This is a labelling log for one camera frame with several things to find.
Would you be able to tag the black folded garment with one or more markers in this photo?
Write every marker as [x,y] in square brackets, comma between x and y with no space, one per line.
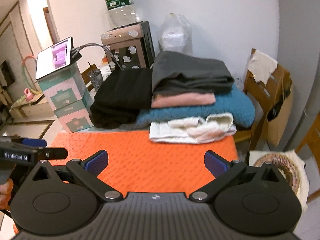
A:
[121,97]

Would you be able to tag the white folded garment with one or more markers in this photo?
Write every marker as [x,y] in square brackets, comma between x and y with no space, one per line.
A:
[193,130]

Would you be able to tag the pink green hula hoop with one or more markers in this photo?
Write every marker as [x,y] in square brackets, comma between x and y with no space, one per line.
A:
[27,76]

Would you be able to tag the teal knitted sweater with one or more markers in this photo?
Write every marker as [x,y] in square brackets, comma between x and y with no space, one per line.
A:
[236,102]

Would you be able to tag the white plastic bag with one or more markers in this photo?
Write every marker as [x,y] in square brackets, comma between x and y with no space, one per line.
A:
[175,34]

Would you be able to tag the tablet with pink screen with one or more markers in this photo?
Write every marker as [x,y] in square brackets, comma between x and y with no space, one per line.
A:
[56,58]

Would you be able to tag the large water bottle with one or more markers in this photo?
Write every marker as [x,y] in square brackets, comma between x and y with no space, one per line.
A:
[121,12]

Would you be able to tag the person's left hand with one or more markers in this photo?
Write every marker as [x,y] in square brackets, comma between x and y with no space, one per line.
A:
[5,193]

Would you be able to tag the wooden chair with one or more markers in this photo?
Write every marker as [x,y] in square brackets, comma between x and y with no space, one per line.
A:
[265,95]

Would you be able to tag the pink kettlebell toy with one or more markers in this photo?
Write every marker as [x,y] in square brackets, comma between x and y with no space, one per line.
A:
[28,94]

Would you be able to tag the brown paper bag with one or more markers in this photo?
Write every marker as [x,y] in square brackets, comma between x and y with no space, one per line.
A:
[278,116]

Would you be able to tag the white cloth on chair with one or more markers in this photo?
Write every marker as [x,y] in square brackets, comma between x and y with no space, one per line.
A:
[261,66]

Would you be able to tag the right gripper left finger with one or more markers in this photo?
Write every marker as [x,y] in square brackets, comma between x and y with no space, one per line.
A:
[85,173]

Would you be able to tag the orange patterned tablecloth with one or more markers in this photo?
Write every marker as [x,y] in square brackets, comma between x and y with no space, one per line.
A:
[136,164]

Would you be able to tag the brown water dispenser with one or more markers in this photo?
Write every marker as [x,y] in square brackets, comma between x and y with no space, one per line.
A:
[131,46]

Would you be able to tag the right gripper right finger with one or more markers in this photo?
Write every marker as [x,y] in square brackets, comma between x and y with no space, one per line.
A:
[225,174]

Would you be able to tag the dark grey sweater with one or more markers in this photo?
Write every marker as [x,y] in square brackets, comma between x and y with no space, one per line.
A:
[176,73]

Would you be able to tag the pink folded garment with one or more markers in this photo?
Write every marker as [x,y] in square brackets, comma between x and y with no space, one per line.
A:
[184,99]

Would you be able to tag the glass cup with straw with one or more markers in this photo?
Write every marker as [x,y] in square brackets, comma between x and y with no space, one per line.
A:
[95,76]

